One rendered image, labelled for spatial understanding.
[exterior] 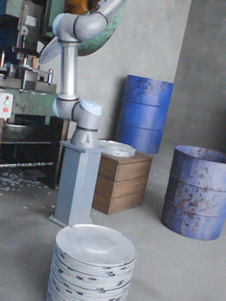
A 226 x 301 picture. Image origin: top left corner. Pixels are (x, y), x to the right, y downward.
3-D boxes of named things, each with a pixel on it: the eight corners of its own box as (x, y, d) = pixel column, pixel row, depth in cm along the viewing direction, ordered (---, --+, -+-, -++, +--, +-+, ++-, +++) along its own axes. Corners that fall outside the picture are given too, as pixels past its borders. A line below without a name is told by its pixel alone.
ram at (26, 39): (40, 52, 223) (47, 4, 217) (20, 47, 212) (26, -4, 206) (26, 50, 235) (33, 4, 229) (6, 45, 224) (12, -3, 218)
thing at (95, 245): (152, 253, 125) (152, 251, 125) (93, 276, 104) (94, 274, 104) (98, 221, 144) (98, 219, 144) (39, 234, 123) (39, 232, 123)
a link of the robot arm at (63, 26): (72, 126, 182) (75, 14, 160) (50, 119, 189) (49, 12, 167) (86, 120, 192) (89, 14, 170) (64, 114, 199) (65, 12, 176)
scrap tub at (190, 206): (234, 234, 223) (255, 163, 214) (200, 248, 193) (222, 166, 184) (181, 208, 252) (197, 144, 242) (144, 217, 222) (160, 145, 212)
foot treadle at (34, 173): (45, 183, 217) (46, 174, 216) (32, 184, 210) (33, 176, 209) (1, 155, 257) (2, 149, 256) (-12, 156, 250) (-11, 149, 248)
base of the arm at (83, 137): (103, 147, 188) (106, 129, 186) (85, 149, 175) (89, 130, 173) (82, 140, 196) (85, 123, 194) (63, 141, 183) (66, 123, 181)
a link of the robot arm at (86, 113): (90, 129, 176) (95, 103, 173) (69, 123, 181) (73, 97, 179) (102, 129, 186) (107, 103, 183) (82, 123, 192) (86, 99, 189)
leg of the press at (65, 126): (67, 189, 247) (89, 60, 228) (54, 190, 238) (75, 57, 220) (5, 152, 308) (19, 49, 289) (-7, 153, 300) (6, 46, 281)
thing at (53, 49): (33, 71, 207) (32, 70, 207) (65, 52, 225) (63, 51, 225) (49, 40, 184) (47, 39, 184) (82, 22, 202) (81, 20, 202)
